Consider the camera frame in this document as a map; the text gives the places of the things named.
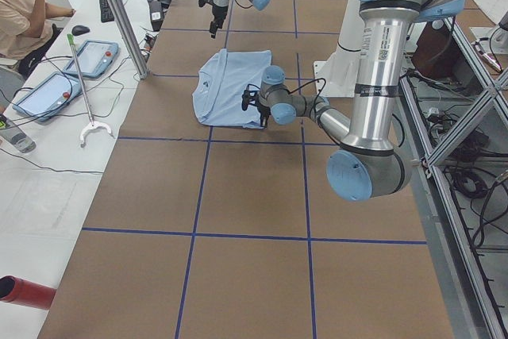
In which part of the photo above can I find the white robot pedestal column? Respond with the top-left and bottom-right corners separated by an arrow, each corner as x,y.
314,0 -> 364,98

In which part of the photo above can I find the black power adapter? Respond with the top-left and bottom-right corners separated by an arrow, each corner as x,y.
148,0 -> 164,32

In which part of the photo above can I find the clear water bottle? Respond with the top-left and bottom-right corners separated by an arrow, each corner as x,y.
1,114 -> 37,153

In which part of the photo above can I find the seated person beige shirt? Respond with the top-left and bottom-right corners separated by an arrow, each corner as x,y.
1,0 -> 75,78

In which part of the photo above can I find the black computer mouse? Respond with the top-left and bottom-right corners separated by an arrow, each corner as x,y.
71,25 -> 90,37

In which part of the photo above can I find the near blue teach pendant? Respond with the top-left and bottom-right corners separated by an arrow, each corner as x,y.
13,72 -> 82,121

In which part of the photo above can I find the far blue teach pendant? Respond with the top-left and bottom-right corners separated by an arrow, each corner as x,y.
71,40 -> 119,79

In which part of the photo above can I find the blue teach pendant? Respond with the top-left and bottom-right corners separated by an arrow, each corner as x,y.
13,72 -> 82,121
71,40 -> 119,79

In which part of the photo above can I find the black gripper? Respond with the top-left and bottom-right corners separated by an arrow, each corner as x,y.
209,4 -> 229,39
257,104 -> 271,127

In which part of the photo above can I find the light blue t-shirt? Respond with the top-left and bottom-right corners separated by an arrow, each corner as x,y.
192,48 -> 271,129

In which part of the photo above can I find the red cylinder bottle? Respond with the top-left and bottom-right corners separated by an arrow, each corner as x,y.
1,275 -> 56,310

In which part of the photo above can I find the reacher grabber stick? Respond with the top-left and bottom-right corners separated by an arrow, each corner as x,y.
67,33 -> 114,148

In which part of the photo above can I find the black keyboard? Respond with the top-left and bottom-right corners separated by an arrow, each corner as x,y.
98,0 -> 114,23

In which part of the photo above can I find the aluminium side frame rail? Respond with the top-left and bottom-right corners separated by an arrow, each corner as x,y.
391,17 -> 508,339

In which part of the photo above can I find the aluminium frame post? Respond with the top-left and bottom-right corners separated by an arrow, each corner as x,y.
107,0 -> 148,79

